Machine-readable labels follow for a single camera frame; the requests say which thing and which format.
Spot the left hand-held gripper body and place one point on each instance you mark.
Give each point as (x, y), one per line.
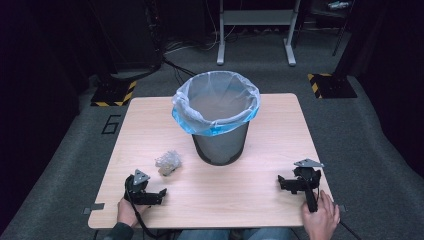
(135, 190)

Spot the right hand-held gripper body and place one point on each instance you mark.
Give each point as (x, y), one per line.
(308, 180)

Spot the person's left hand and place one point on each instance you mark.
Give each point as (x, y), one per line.
(128, 213)

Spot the person's right hand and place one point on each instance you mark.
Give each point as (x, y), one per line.
(321, 221)

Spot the crumpled clear plastic wrap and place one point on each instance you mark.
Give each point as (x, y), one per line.
(168, 162)

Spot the grey tape strip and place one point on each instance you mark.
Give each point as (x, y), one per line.
(342, 208)
(94, 208)

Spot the person's legs in jeans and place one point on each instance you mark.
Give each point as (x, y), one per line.
(233, 234)

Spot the grey mesh trash bin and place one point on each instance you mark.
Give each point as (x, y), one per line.
(220, 146)

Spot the translucent blue bin bag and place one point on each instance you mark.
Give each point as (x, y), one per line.
(200, 118)

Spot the black yellow striped base plate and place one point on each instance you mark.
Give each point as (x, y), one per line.
(113, 95)
(333, 86)

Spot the black stand post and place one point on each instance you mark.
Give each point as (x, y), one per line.
(348, 40)
(154, 33)

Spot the white metal desk frame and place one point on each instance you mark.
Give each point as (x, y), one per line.
(255, 17)

